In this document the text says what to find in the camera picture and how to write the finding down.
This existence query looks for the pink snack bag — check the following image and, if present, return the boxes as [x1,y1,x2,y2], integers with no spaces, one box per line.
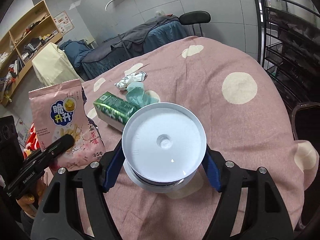
[29,79,105,172]

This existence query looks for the white plastic cup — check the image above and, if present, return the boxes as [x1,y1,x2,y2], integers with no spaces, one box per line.
[121,102,207,193]

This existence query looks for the white blue wrapper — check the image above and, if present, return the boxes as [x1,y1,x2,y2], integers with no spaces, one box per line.
[114,71,148,90]

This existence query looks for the dark brown trash bin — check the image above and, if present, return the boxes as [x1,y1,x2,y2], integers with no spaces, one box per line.
[291,102,319,239]

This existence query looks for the person's left hand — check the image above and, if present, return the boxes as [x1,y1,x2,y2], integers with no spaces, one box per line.
[16,167,53,218]

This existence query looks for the red patterned cloth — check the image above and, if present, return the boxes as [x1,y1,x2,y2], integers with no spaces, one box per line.
[23,123,40,159]

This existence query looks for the pink polka dot bedspread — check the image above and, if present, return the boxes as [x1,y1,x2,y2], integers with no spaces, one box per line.
[84,37,304,239]

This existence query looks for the cream cloth covered chair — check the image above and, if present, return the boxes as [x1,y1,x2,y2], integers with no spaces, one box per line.
[32,42,84,86]

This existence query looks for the green carton box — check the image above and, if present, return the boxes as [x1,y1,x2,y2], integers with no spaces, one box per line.
[93,92,138,132]

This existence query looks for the teal crumpled wrapper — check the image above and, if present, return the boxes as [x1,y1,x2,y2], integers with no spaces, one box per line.
[125,82,161,108]

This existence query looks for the wooden cubby shelf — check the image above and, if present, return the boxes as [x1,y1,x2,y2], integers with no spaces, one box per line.
[1,0,63,107]

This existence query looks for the massage bed with blue covers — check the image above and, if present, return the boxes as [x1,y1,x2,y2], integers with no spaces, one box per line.
[59,15,188,81]

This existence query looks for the black round stool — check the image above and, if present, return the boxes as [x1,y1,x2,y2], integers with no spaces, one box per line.
[179,10,211,37]

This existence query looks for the wall poster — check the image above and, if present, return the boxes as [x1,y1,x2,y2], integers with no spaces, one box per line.
[53,11,74,35]

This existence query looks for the black wire shelf cart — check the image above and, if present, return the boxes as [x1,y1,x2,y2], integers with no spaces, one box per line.
[262,0,319,111]

